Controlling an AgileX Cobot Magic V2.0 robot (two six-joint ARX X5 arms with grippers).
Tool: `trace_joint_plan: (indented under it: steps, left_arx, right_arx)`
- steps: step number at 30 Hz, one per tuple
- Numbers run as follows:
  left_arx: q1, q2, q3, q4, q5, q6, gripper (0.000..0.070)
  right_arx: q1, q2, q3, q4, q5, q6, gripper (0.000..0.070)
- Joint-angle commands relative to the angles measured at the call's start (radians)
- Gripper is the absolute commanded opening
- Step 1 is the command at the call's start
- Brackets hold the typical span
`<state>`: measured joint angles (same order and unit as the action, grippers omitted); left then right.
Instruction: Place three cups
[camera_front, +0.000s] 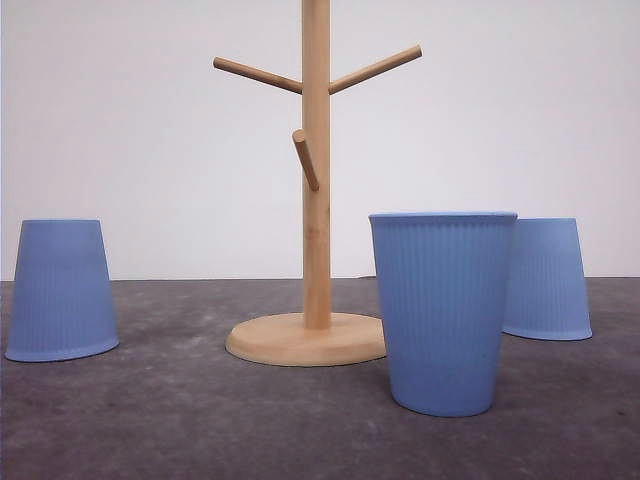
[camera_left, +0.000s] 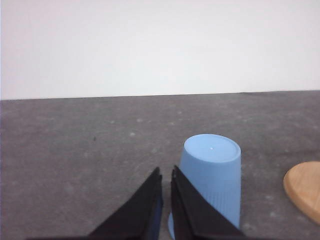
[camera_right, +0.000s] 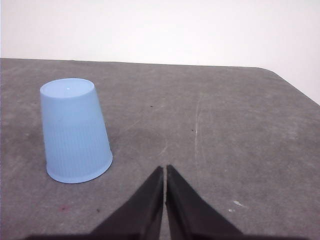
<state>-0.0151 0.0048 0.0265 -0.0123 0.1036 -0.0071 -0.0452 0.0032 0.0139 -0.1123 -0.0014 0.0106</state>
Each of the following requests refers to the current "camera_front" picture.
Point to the blue ribbed cup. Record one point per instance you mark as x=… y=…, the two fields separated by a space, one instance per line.
x=62 y=305
x=445 y=278
x=547 y=295

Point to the wooden mug tree stand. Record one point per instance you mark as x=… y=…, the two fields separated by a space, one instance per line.
x=316 y=337

